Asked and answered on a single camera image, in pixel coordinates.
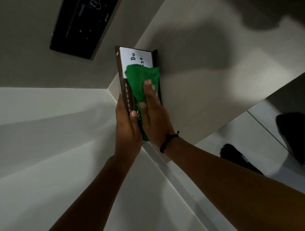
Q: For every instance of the person's left hand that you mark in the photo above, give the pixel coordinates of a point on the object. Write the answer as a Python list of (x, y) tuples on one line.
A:
[(126, 138)]

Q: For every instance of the person's right hand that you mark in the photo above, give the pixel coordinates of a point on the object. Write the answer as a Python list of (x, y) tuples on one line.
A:
[(157, 119)]

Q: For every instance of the person's right thumb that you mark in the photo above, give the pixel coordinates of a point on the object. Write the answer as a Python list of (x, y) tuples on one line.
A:
[(143, 114)]

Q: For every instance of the person's left thumb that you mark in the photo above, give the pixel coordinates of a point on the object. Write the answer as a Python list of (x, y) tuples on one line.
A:
[(134, 121)]

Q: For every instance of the green cleaning cloth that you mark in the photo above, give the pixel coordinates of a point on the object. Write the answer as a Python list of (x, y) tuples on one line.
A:
[(135, 78)]

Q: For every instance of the brown framed whiteboard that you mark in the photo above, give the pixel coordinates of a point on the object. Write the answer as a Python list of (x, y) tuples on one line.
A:
[(133, 54)]

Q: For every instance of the person's left forearm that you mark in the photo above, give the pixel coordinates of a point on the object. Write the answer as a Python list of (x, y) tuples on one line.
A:
[(95, 197)]

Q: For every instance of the person's right forearm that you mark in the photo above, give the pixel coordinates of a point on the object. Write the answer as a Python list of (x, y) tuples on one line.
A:
[(226, 190)]

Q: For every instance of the black wrist band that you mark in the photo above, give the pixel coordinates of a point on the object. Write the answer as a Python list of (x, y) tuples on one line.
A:
[(166, 140)]

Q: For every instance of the black shoe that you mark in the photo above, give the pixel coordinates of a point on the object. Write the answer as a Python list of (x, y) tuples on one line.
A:
[(292, 133), (238, 158)]

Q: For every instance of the black wall panel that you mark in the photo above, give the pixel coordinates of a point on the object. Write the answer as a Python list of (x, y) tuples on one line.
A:
[(81, 26)]

